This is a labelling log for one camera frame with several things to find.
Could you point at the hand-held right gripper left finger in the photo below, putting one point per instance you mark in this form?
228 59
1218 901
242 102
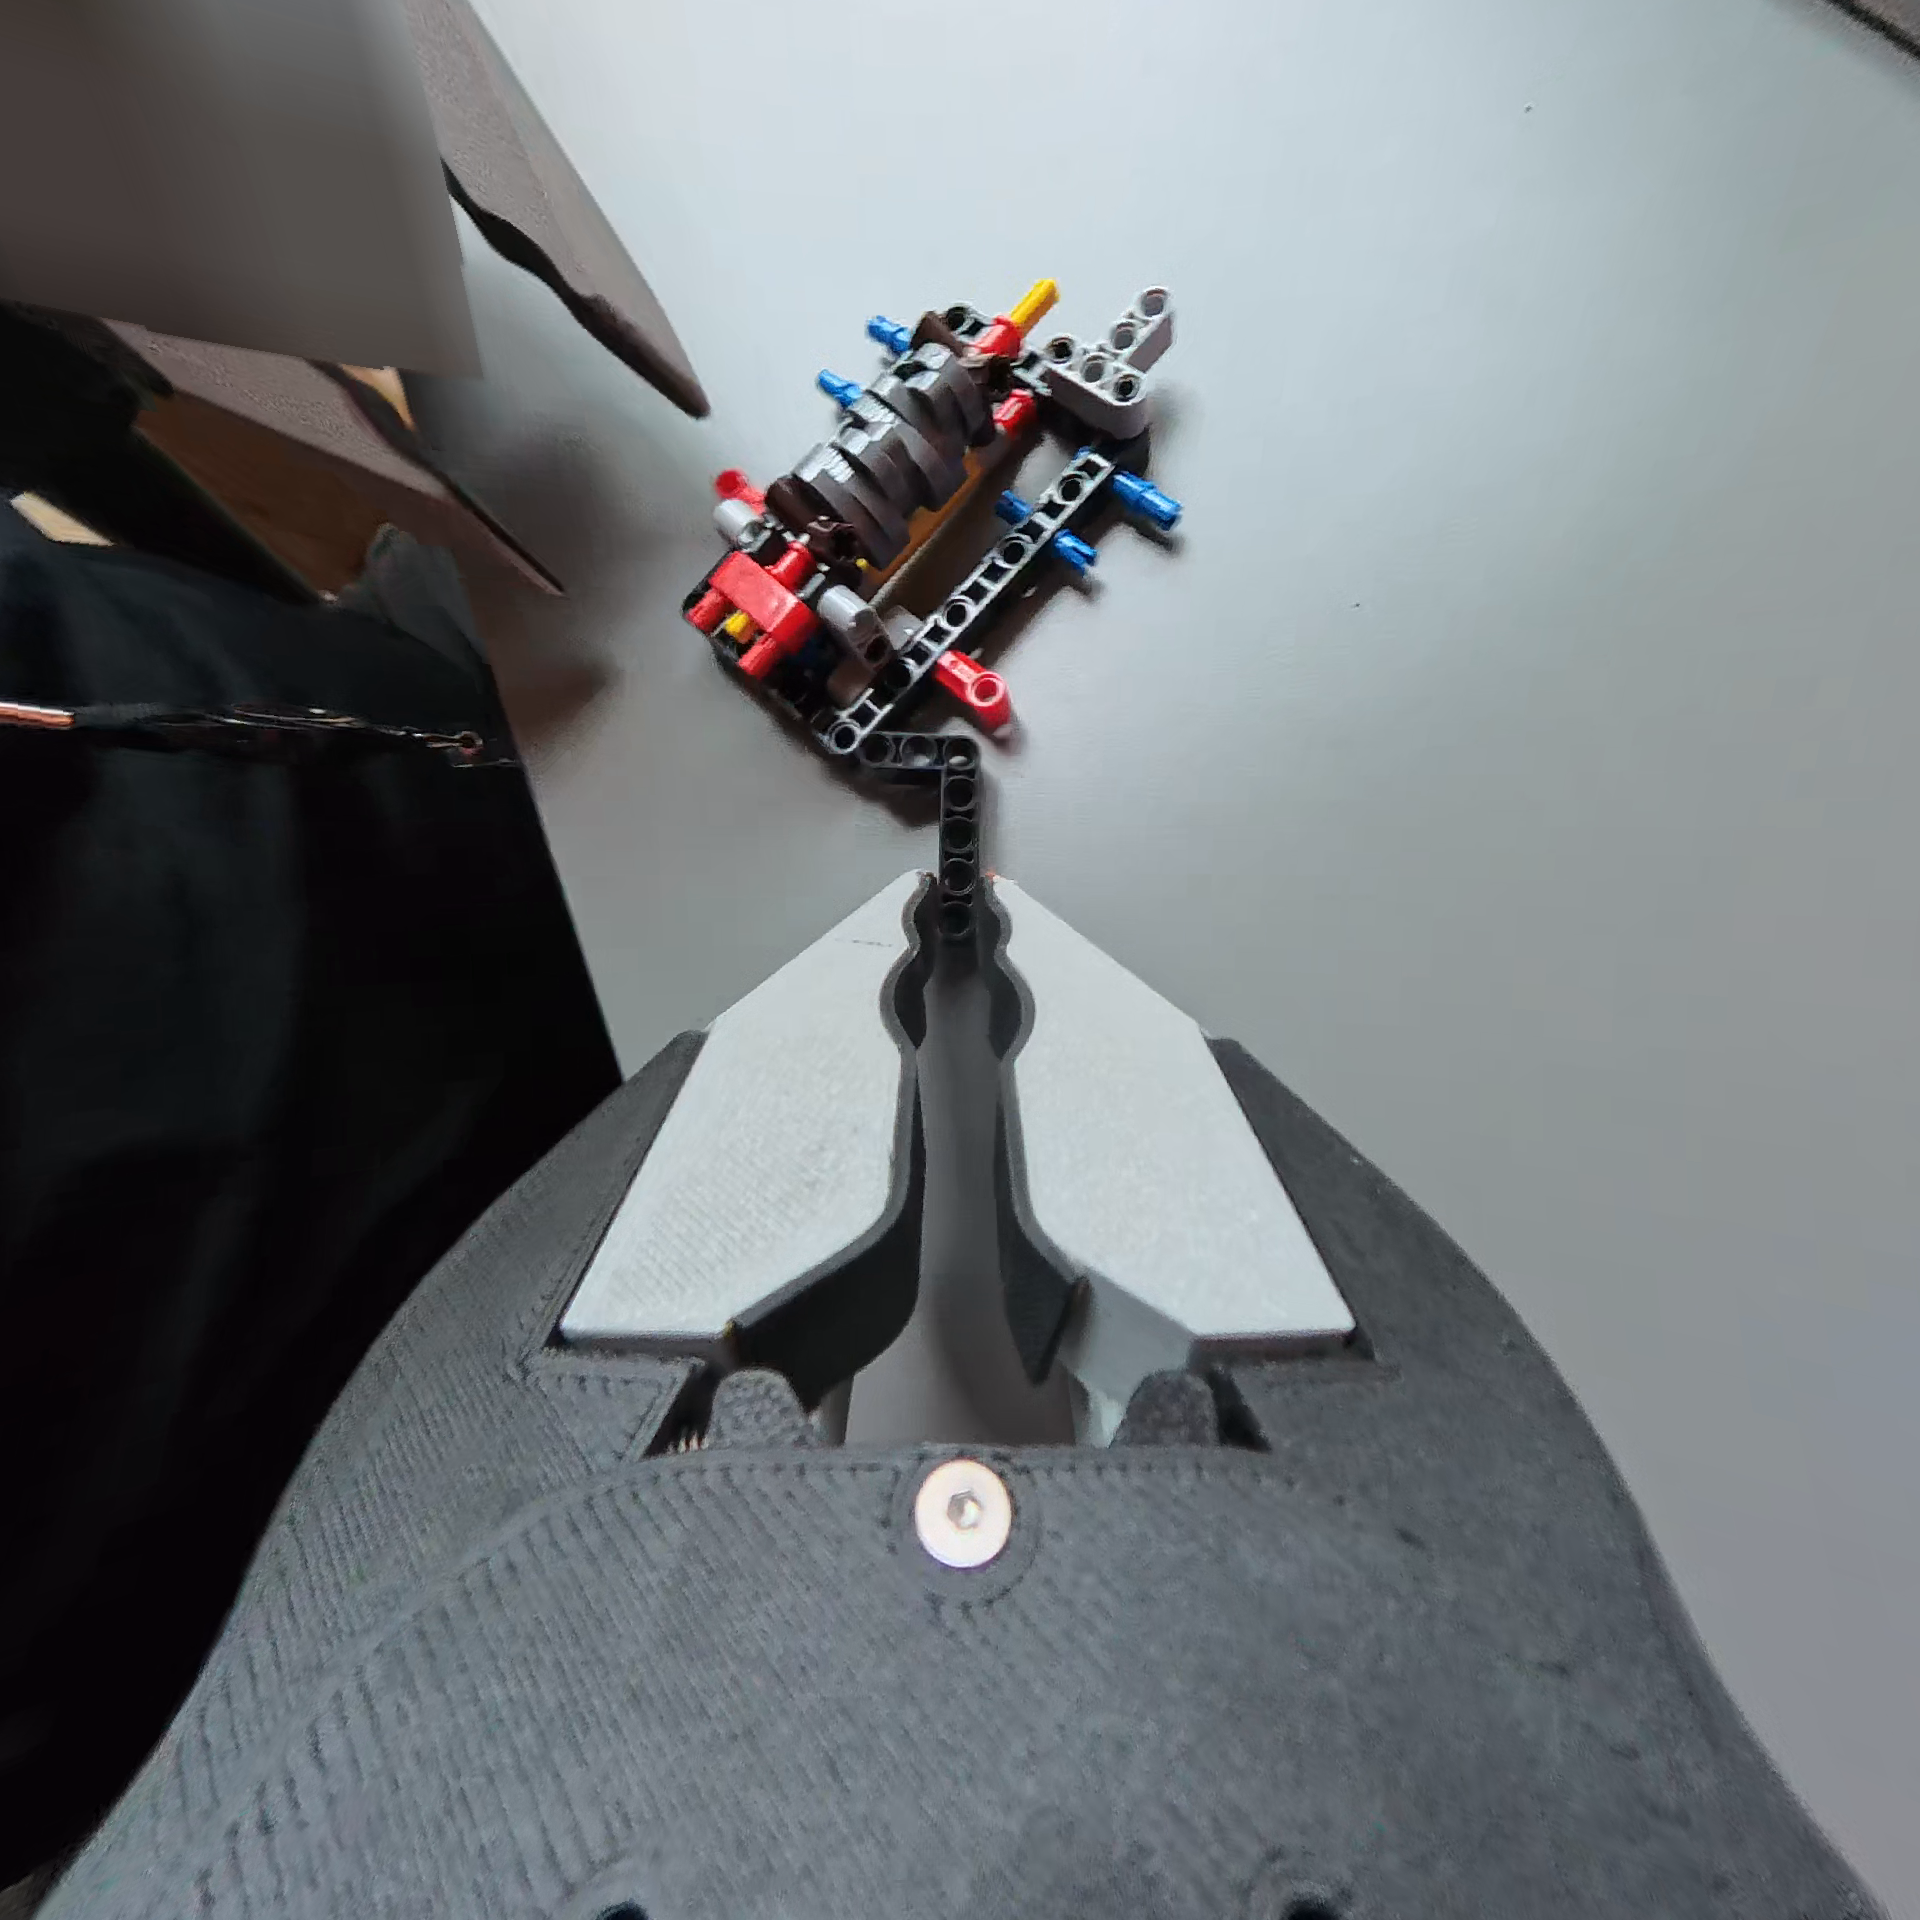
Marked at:
751 1184

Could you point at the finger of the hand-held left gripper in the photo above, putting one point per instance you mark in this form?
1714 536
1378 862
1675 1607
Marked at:
511 149
271 382

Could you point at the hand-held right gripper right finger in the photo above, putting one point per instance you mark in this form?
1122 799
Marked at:
1171 1184

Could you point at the lego engine frame assembly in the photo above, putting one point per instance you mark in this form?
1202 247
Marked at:
901 436

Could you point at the person's torso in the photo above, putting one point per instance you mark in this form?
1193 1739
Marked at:
224 1049

